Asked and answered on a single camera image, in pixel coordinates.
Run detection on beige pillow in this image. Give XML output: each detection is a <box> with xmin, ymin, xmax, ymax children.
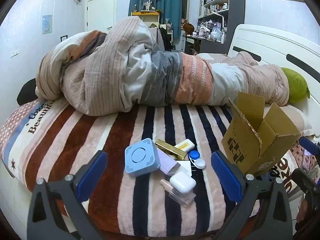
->
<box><xmin>265</xmin><ymin>102</ymin><xmax>305</xmax><ymax>133</ymax></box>

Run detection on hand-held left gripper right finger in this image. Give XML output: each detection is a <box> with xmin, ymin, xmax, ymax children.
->
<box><xmin>211</xmin><ymin>150</ymin><xmax>293</xmax><ymax>240</ymax></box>

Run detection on white door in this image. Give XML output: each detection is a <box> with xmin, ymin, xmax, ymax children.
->
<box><xmin>86</xmin><ymin>0</ymin><xmax>117</xmax><ymax>33</ymax></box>

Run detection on striped pink and grey duvet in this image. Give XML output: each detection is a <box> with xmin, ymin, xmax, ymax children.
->
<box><xmin>36</xmin><ymin>16</ymin><xmax>290</xmax><ymax>117</ymax></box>

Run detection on cluttered bookshelf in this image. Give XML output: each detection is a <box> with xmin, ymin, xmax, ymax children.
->
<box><xmin>199</xmin><ymin>0</ymin><xmax>230</xmax><ymax>44</ymax></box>

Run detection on white card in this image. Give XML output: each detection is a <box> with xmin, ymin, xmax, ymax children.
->
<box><xmin>175</xmin><ymin>160</ymin><xmax>192</xmax><ymax>177</ymax></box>

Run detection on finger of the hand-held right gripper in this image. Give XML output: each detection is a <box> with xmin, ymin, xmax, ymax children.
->
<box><xmin>299</xmin><ymin>136</ymin><xmax>320</xmax><ymax>160</ymax></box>
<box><xmin>292</xmin><ymin>169</ymin><xmax>320</xmax><ymax>200</ymax></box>

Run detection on teal curtain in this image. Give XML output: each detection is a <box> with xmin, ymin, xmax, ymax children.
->
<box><xmin>129</xmin><ymin>0</ymin><xmax>183</xmax><ymax>38</ymax></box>

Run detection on glass display case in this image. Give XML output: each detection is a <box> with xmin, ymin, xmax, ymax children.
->
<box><xmin>138</xmin><ymin>0</ymin><xmax>158</xmax><ymax>12</ymax></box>

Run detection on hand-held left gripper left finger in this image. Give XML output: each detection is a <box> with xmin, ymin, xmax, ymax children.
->
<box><xmin>27</xmin><ymin>150</ymin><xmax>108</xmax><ymax>240</ymax></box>

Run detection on white headboard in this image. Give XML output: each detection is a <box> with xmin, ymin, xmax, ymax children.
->
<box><xmin>227</xmin><ymin>24</ymin><xmax>320</xmax><ymax>140</ymax></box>

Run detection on small wall poster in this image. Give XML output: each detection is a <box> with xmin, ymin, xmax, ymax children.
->
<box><xmin>42</xmin><ymin>14</ymin><xmax>53</xmax><ymax>35</ymax></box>

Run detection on cluttered desk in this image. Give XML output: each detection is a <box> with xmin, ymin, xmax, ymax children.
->
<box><xmin>184</xmin><ymin>22</ymin><xmax>227</xmax><ymax>53</ymax></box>

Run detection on lilac box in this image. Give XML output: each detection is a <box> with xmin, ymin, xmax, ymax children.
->
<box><xmin>156</xmin><ymin>151</ymin><xmax>181</xmax><ymax>176</ymax></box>

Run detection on striped printed blanket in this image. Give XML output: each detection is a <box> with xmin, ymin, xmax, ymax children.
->
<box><xmin>0</xmin><ymin>97</ymin><xmax>320</xmax><ymax>238</ymax></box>

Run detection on black clothes on chair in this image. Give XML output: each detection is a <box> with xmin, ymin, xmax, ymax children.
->
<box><xmin>157</xmin><ymin>27</ymin><xmax>175</xmax><ymax>52</ymax></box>

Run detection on black cushion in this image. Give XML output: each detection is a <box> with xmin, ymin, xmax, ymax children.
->
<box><xmin>17</xmin><ymin>78</ymin><xmax>37</xmax><ymax>105</ymax></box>

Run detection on white bottle with yellow label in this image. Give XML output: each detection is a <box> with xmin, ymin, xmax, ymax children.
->
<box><xmin>174</xmin><ymin>139</ymin><xmax>195</xmax><ymax>152</ymax></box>

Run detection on blue and white lens case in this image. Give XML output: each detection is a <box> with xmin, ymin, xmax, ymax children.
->
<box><xmin>188</xmin><ymin>150</ymin><xmax>206</xmax><ymax>169</ymax></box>

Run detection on blue square speaker device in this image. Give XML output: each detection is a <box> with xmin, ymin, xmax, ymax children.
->
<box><xmin>124</xmin><ymin>138</ymin><xmax>161</xmax><ymax>177</ymax></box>

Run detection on gold box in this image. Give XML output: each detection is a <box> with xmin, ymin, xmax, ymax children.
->
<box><xmin>155</xmin><ymin>139</ymin><xmax>188</xmax><ymax>161</ymax></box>

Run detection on white earbuds case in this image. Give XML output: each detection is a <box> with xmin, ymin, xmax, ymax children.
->
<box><xmin>169</xmin><ymin>172</ymin><xmax>192</xmax><ymax>193</ymax></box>

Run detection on clear perfume bottle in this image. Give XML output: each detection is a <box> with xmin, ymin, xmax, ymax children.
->
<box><xmin>160</xmin><ymin>179</ymin><xmax>196</xmax><ymax>205</ymax></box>

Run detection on cardboard box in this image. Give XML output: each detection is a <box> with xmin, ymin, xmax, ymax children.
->
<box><xmin>221</xmin><ymin>92</ymin><xmax>301</xmax><ymax>177</ymax></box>

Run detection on green pillow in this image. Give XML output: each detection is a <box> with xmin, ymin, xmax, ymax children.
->
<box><xmin>280</xmin><ymin>67</ymin><xmax>310</xmax><ymax>103</ymax></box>

